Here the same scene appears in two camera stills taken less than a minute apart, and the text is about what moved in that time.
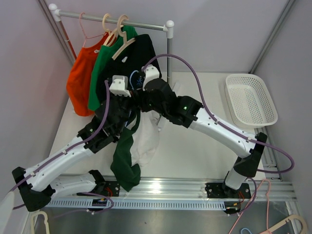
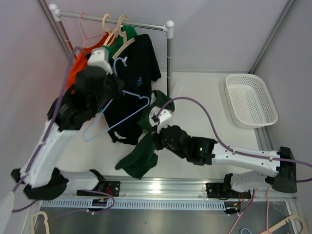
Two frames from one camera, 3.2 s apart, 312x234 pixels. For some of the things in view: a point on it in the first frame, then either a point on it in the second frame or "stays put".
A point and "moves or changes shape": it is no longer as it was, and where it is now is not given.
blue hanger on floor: x=241 y=231 stays put
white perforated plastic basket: x=250 y=102 stays put
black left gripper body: x=126 y=104 to x=111 y=90
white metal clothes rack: x=55 y=13 stays put
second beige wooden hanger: x=126 y=44 stays put
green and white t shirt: x=137 y=147 moves or changes shape
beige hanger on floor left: x=33 y=215 stays put
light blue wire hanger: x=132 y=86 moves or changes shape
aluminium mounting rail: x=187 y=189 stays put
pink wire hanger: x=84 y=31 stays put
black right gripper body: x=145 y=104 to x=160 y=143
